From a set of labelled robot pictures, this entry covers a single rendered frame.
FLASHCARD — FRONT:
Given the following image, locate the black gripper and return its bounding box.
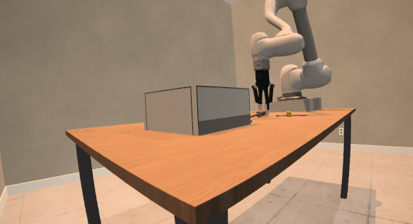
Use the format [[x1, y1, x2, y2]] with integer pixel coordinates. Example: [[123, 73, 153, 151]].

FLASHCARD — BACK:
[[252, 70, 275, 116]]

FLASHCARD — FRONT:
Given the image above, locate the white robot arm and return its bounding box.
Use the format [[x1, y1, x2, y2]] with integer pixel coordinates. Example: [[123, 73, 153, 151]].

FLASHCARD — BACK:
[[251, 0, 332, 101]]

